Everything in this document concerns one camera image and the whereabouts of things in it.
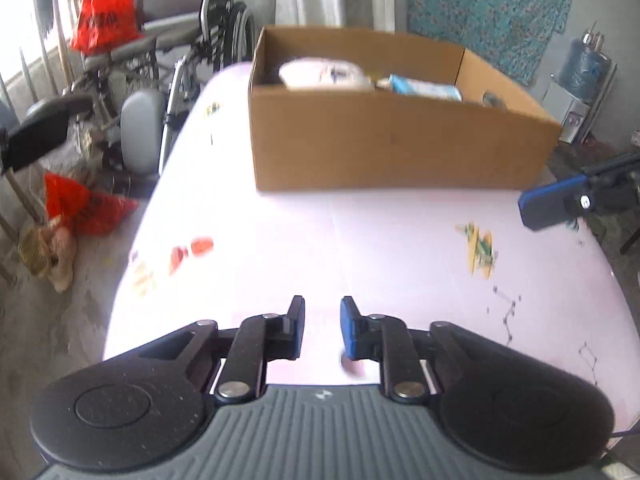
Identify grey wheelchair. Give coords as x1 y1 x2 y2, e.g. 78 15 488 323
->
65 0 257 179

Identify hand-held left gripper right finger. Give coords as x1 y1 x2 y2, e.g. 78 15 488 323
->
340 296 501 403

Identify pink shoes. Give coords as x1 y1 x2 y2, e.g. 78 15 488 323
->
19 220 79 294

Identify large red plastic bag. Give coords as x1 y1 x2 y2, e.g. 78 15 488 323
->
70 0 144 56

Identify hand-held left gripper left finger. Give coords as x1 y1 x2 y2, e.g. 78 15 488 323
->
139 295 306 406

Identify blue water bottle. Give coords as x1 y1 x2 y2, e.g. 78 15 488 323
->
557 34 614 104

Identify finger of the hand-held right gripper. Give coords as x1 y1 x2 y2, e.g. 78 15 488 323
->
585 152 640 181
517 172 594 232

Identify white water dispenser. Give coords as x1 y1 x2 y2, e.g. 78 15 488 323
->
542 72 619 144

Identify plush doll with black hair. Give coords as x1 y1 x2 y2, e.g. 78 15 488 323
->
278 57 377 92

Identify black wheelchair footplate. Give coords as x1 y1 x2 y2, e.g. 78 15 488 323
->
0 95 94 177

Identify small red plastic bag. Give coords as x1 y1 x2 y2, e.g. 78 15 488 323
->
44 172 139 237

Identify brown cardboard box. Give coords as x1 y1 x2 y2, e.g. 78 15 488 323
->
248 25 564 192

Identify teal floral wall cloth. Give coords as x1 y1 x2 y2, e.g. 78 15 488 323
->
406 0 579 87

